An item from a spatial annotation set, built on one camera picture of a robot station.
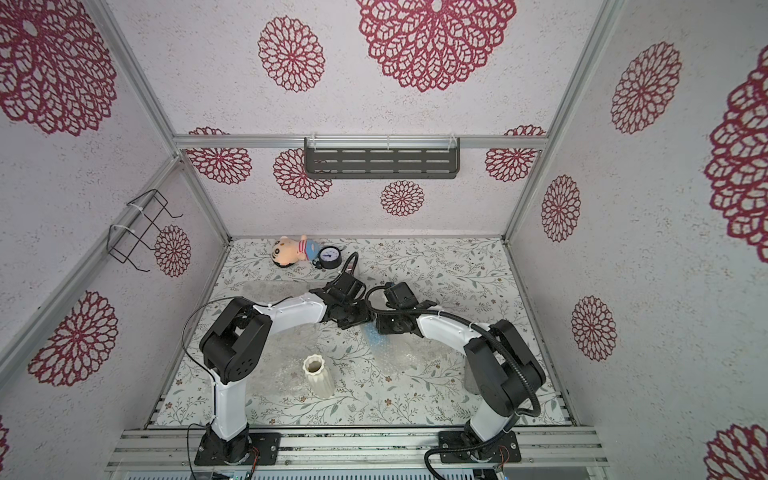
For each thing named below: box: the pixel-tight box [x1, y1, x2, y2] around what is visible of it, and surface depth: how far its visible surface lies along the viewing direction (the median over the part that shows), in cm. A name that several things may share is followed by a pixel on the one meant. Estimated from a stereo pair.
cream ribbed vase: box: [302, 354, 335, 399], surface depth 73 cm
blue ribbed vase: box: [364, 323, 389, 347], surface depth 89 cm
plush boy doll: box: [271, 234, 322, 268], surface depth 109 cm
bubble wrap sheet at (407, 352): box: [374, 333, 446, 372], surface depth 89 cm
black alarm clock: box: [312, 246, 342, 269], surface depth 114 cm
